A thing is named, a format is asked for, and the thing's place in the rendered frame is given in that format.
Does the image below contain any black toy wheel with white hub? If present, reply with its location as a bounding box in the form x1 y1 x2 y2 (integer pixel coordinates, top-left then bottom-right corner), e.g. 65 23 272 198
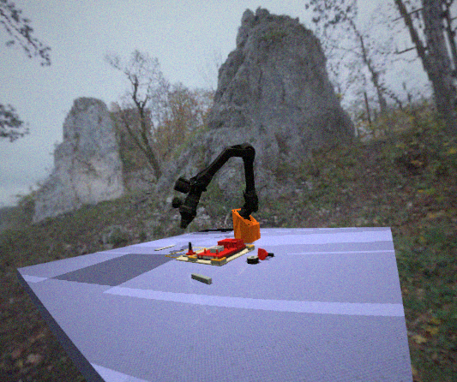
247 255 259 264

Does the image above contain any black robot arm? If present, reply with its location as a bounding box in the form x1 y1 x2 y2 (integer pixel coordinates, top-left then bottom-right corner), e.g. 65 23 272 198
171 142 259 219

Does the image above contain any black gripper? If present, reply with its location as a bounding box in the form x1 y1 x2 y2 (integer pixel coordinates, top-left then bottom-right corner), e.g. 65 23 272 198
178 195 199 229

